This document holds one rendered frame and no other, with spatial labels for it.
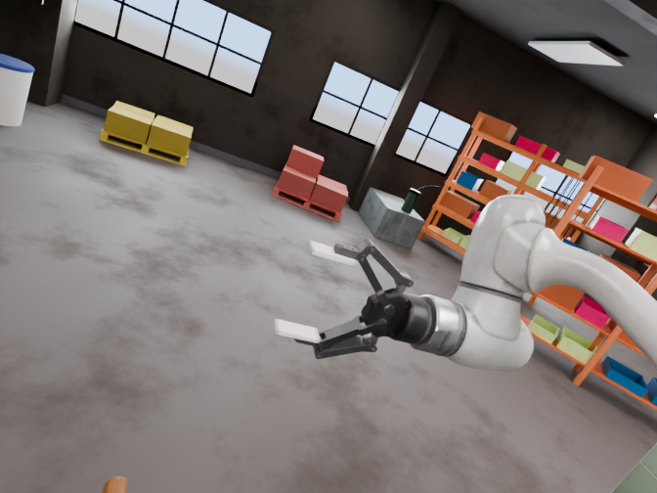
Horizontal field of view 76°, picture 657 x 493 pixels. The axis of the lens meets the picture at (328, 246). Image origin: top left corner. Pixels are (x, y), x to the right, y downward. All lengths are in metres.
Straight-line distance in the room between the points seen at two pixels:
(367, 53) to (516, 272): 6.54
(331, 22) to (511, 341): 6.50
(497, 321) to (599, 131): 8.74
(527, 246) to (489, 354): 0.18
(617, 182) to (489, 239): 4.33
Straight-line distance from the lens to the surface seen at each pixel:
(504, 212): 0.73
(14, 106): 5.75
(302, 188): 6.15
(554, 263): 0.71
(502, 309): 0.72
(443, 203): 7.31
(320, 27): 6.97
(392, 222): 6.33
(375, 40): 7.15
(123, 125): 6.05
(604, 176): 5.00
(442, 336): 0.67
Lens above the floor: 1.76
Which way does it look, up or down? 20 degrees down
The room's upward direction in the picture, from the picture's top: 24 degrees clockwise
